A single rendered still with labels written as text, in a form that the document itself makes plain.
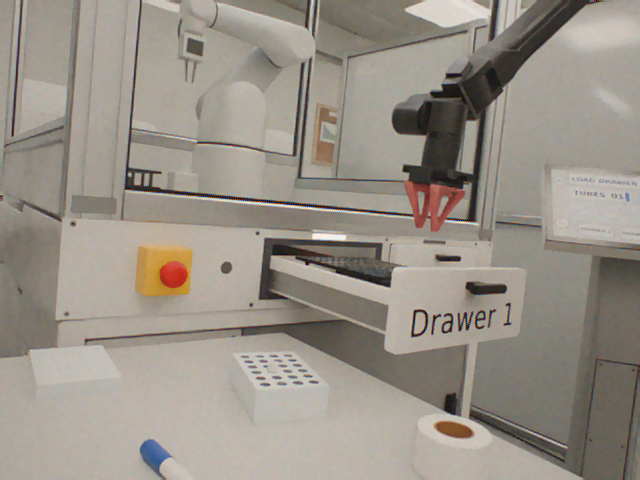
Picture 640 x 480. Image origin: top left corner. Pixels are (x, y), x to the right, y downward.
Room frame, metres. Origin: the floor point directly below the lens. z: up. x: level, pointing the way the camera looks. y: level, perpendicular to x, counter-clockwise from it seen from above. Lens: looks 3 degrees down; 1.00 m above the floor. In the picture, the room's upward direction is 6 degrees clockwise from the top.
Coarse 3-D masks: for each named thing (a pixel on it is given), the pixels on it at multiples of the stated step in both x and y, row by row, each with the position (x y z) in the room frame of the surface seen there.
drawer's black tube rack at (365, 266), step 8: (296, 256) 0.91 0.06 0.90; (320, 264) 0.85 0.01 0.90; (328, 264) 0.83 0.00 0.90; (336, 264) 0.84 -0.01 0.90; (344, 264) 0.85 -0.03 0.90; (352, 264) 0.86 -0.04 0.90; (360, 264) 0.88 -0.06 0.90; (368, 264) 0.89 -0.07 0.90; (376, 264) 0.90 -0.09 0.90; (384, 264) 0.92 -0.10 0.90; (392, 264) 0.93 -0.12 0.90; (336, 272) 0.83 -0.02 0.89; (344, 272) 0.80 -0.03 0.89; (352, 272) 0.78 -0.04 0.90; (360, 272) 0.77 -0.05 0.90; (368, 272) 0.79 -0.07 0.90; (376, 272) 0.80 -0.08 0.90; (384, 272) 0.80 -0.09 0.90; (392, 272) 0.81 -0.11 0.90; (360, 280) 0.88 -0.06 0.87; (368, 280) 0.90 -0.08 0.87
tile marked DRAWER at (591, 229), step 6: (582, 222) 1.44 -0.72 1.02; (582, 228) 1.43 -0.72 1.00; (588, 228) 1.43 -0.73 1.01; (594, 228) 1.43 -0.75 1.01; (600, 228) 1.42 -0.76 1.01; (606, 228) 1.42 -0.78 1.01; (612, 228) 1.42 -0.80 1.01; (582, 234) 1.42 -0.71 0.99; (588, 234) 1.42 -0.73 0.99; (594, 234) 1.41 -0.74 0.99; (600, 234) 1.41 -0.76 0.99; (606, 234) 1.41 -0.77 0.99; (612, 234) 1.41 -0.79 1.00
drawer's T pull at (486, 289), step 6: (468, 282) 0.70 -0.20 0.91; (474, 282) 0.70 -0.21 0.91; (480, 282) 0.70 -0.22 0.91; (468, 288) 0.70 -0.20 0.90; (474, 288) 0.66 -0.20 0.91; (480, 288) 0.67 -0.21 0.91; (486, 288) 0.67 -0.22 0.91; (492, 288) 0.68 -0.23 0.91; (498, 288) 0.69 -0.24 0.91; (504, 288) 0.70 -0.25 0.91; (474, 294) 0.67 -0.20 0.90; (480, 294) 0.67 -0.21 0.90; (486, 294) 0.68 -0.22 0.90
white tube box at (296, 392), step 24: (240, 360) 0.60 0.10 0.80; (264, 360) 0.62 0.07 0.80; (288, 360) 0.63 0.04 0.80; (240, 384) 0.58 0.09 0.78; (264, 384) 0.54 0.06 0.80; (288, 384) 0.54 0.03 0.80; (312, 384) 0.55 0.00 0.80; (264, 408) 0.52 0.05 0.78; (288, 408) 0.53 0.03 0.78; (312, 408) 0.54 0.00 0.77
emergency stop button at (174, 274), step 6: (168, 264) 0.71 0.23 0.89; (174, 264) 0.71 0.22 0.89; (180, 264) 0.72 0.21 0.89; (162, 270) 0.71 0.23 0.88; (168, 270) 0.71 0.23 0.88; (174, 270) 0.71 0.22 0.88; (180, 270) 0.72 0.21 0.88; (186, 270) 0.73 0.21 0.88; (162, 276) 0.71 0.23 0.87; (168, 276) 0.71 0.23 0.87; (174, 276) 0.71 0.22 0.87; (180, 276) 0.72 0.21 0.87; (186, 276) 0.73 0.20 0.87; (162, 282) 0.71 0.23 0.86; (168, 282) 0.71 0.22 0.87; (174, 282) 0.71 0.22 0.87; (180, 282) 0.72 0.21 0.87; (174, 288) 0.72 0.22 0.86
